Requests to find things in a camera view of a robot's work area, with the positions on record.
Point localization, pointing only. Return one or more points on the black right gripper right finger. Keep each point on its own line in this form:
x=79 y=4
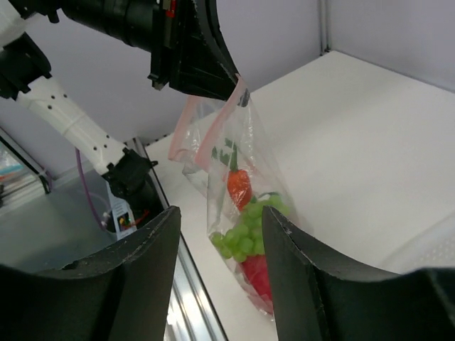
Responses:
x=319 y=293

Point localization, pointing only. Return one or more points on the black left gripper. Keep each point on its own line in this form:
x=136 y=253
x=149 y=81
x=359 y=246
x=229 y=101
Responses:
x=189 y=52

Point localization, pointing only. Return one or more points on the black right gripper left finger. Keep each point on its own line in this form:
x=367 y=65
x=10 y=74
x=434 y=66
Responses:
x=121 y=292

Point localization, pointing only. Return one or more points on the clear zip top bag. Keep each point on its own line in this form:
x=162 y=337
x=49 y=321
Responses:
x=227 y=157

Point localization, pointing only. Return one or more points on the green fake grapes bunch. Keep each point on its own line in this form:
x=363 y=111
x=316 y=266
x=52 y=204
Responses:
x=244 y=239

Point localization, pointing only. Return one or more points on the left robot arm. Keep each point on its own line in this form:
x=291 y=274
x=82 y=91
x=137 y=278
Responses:
x=26 y=78

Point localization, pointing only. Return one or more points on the red fake food piece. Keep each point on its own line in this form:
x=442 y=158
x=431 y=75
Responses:
x=255 y=271

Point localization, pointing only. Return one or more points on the orange fake carrot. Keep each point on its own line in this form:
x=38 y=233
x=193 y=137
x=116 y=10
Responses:
x=238 y=182

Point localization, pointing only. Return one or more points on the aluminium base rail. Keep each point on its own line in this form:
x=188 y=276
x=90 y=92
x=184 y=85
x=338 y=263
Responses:
x=191 y=315

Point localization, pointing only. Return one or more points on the aluminium frame post left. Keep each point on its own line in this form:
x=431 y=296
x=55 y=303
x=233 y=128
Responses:
x=324 y=22

